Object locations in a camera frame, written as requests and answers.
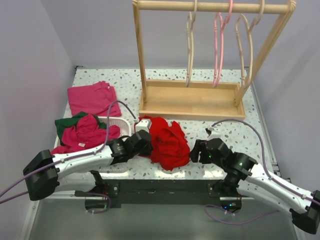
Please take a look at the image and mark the left beige hanger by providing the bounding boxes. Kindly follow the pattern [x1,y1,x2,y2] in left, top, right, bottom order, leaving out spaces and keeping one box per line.
[185,0,198,87]

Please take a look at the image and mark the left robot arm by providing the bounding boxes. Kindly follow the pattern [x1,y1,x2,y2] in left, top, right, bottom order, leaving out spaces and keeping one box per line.
[23,130,153,201]

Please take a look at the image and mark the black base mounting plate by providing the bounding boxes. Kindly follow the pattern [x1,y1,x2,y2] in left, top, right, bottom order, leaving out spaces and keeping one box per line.
[74,179,244,212]

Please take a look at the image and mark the pink hanger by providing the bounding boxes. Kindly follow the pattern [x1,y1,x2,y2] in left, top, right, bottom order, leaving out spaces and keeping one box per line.
[212,0,233,88]

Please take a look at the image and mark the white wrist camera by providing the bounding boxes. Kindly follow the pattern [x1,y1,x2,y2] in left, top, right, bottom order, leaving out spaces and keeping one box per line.
[134,118,152,133]
[205,127,222,141]

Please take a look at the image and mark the wooden clothes rack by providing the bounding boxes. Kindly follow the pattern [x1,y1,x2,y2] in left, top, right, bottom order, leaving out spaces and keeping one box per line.
[132,0,297,121]

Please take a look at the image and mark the red t shirt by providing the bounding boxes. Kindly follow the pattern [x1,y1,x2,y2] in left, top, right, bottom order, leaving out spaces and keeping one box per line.
[140,115,190,171]

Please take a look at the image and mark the dark green t shirt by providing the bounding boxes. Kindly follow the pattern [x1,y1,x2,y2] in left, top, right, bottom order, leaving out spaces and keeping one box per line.
[54,111,107,141]

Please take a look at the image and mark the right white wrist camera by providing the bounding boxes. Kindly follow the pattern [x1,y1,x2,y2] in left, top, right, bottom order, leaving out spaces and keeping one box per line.
[205,127,222,141]

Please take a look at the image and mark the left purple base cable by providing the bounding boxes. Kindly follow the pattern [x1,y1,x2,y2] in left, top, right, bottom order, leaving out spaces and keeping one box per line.
[86,190,116,215]

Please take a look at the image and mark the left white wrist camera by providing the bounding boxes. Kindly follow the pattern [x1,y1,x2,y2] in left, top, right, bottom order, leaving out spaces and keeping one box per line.
[134,118,152,133]

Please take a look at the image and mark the white perforated plastic basket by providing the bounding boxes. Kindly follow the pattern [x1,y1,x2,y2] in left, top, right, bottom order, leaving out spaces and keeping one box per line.
[54,116,132,148]

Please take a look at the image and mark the folded pink t shirt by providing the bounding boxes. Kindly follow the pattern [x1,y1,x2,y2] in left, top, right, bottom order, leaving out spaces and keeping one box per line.
[67,81,122,117]

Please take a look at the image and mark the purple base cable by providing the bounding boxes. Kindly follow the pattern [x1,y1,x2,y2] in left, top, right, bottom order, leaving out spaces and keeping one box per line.
[203,203,280,225]
[86,190,116,215]

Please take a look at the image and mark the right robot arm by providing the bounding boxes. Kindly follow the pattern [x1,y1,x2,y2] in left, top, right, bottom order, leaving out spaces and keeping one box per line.
[189,138,320,235]

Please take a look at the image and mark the crumpled magenta t shirt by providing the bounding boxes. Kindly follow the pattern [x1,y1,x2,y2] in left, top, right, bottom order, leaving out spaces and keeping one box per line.
[51,114,121,154]

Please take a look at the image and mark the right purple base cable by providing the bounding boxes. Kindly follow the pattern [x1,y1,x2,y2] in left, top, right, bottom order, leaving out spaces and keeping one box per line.
[203,203,280,225]

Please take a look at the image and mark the beige hanger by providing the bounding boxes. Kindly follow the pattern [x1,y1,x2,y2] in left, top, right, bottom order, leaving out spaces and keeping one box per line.
[235,0,265,91]
[185,0,198,87]

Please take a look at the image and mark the right beige hanger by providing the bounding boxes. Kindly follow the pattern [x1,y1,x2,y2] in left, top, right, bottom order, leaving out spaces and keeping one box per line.
[235,0,265,91]

